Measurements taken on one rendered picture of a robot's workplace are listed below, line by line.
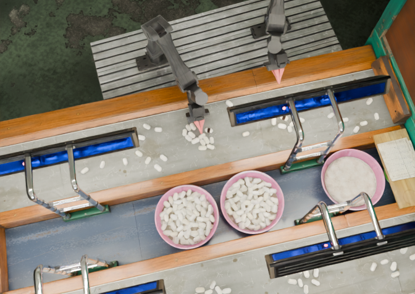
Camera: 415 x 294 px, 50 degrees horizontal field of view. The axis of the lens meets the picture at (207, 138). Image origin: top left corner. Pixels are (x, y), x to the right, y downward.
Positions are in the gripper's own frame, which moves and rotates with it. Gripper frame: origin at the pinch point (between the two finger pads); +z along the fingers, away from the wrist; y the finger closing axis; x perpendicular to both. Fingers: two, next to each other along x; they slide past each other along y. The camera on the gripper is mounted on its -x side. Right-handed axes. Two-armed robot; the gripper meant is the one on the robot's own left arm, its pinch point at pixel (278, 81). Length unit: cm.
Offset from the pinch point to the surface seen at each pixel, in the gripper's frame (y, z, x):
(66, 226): -104, 41, -11
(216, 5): -4, -26, 134
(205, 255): -47, 55, -35
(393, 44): 52, -7, -2
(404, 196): 39, 50, -32
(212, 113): -30.6, 10.3, 6.4
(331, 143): 9.7, 19.5, -32.0
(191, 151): -43.5, 21.9, -3.5
